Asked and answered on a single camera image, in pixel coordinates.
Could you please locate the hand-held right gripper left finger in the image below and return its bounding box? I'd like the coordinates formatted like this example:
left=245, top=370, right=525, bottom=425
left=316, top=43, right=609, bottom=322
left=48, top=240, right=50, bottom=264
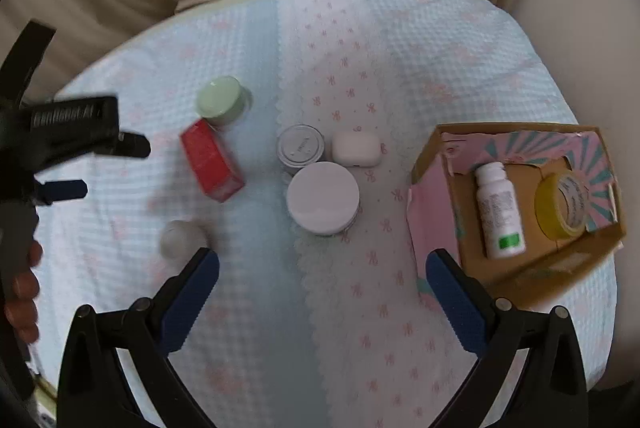
left=57, top=248, right=221, bottom=428

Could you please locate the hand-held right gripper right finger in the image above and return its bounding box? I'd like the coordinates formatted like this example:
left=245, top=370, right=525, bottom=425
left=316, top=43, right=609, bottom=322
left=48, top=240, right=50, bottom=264
left=425, top=249, right=591, bottom=428

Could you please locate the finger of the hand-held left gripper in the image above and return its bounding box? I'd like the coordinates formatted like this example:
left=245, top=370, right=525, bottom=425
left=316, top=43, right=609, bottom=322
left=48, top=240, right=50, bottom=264
left=31, top=179, right=89, bottom=207
left=29, top=96, right=152, bottom=159

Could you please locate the pink patterned cardboard box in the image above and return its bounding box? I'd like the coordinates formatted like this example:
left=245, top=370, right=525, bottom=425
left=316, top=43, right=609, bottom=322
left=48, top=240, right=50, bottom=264
left=406, top=123, right=627, bottom=309

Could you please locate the red carton box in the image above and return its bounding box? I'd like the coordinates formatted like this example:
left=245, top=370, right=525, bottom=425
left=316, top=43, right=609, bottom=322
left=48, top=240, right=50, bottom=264
left=180, top=119, right=246, bottom=203

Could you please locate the person's left hand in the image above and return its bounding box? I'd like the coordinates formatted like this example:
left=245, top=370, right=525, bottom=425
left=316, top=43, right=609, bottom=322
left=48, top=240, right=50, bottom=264
left=4, top=241, right=45, bottom=345

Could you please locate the white plastic bottle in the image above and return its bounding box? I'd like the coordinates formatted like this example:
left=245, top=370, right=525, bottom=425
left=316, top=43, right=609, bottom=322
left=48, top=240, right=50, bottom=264
left=473, top=161, right=528, bottom=260

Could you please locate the yellow tape roll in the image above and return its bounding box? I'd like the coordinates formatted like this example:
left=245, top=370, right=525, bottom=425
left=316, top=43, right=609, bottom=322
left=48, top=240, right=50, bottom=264
left=534, top=173, right=591, bottom=243

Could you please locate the green lidded jar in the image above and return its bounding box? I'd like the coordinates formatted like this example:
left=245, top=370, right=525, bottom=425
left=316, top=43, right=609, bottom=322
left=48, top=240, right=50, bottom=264
left=195, top=76, right=252, bottom=131

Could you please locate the large white round jar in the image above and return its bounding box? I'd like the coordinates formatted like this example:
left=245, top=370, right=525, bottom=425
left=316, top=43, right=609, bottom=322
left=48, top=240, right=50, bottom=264
left=286, top=162, right=361, bottom=237

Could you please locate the silver lidded tin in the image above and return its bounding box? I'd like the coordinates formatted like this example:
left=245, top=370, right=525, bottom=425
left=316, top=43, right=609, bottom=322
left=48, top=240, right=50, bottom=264
left=276, top=124, right=327, bottom=179

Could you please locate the white earbud case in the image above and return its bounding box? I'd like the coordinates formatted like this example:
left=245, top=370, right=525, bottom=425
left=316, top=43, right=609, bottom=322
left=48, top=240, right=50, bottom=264
left=331, top=130, right=381, bottom=169

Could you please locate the cream cushion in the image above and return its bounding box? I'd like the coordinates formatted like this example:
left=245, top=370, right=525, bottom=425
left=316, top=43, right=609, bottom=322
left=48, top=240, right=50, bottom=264
left=505, top=0, right=640, bottom=133

